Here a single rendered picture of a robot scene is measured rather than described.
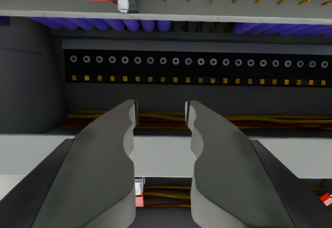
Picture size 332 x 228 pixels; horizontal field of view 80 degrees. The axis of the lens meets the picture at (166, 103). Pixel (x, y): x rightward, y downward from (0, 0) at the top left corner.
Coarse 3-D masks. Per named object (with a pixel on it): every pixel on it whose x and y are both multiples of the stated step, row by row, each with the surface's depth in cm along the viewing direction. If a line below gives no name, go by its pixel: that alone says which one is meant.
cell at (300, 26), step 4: (300, 24) 23; (304, 24) 22; (308, 24) 22; (312, 24) 22; (316, 24) 22; (288, 28) 25; (292, 28) 24; (296, 28) 24; (300, 28) 24; (304, 28) 23; (280, 32) 27; (284, 32) 26; (288, 32) 26; (292, 32) 26
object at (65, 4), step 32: (0, 0) 18; (32, 0) 18; (64, 0) 18; (96, 0) 18; (160, 0) 18; (192, 0) 18; (224, 0) 18; (256, 0) 18; (288, 0) 18; (320, 0) 18
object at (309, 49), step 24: (0, 24) 21; (24, 24) 27; (24, 48) 27; (72, 48) 31; (96, 48) 31; (120, 48) 31; (144, 48) 32; (168, 48) 32; (192, 48) 32; (216, 48) 32; (240, 48) 32; (264, 48) 32; (288, 48) 32; (312, 48) 32
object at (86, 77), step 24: (72, 72) 32; (96, 72) 32; (120, 72) 33; (144, 72) 33; (168, 72) 33; (192, 72) 33; (216, 72) 33; (240, 72) 33; (264, 72) 33; (288, 72) 33; (312, 72) 33
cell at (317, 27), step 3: (318, 24) 23; (309, 27) 24; (312, 27) 24; (315, 27) 24; (318, 27) 23; (321, 27) 23; (324, 27) 23; (327, 27) 23; (300, 30) 26; (303, 30) 26; (306, 30) 25; (309, 30) 25; (312, 30) 24; (315, 30) 24; (294, 33) 27; (297, 33) 27; (300, 33) 26; (303, 33) 26; (306, 33) 26
